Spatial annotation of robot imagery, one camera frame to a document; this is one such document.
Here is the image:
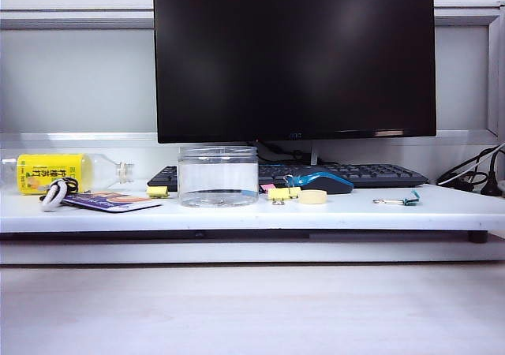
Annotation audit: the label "clear plastic jar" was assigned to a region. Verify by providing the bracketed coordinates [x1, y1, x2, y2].
[177, 144, 260, 208]

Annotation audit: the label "cream masking tape roll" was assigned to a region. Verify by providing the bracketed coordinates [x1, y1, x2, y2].
[297, 189, 327, 205]

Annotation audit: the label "blue and black mouse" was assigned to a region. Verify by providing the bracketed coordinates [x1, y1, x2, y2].
[284, 171, 355, 195]

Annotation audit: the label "white desk riser board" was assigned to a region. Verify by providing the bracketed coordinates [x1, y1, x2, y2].
[0, 181, 505, 242]

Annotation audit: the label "black computer monitor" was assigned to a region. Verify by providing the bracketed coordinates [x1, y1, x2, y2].
[152, 0, 438, 166]

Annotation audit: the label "black computer keyboard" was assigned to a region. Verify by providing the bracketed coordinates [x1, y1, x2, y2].
[146, 162, 430, 192]

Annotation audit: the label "purple orange card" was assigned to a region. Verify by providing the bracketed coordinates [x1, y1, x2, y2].
[62, 191, 163, 214]

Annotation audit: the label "teal binder clip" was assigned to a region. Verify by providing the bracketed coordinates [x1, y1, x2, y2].
[372, 190, 422, 207]

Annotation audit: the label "yellow label plastic bottle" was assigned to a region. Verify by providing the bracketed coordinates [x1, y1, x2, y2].
[0, 152, 136, 196]

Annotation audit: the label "black power plug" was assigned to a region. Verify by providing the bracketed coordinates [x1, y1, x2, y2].
[481, 169, 504, 196]

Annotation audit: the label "black monitor cable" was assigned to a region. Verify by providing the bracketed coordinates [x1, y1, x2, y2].
[254, 140, 316, 165]

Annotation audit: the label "black yellow cord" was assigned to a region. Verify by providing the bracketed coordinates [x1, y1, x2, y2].
[58, 176, 80, 193]

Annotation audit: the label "black power cables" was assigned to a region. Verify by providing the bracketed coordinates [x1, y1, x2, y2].
[436, 144, 505, 192]

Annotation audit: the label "white rope lanyard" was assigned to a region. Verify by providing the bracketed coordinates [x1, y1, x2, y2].
[40, 180, 69, 213]

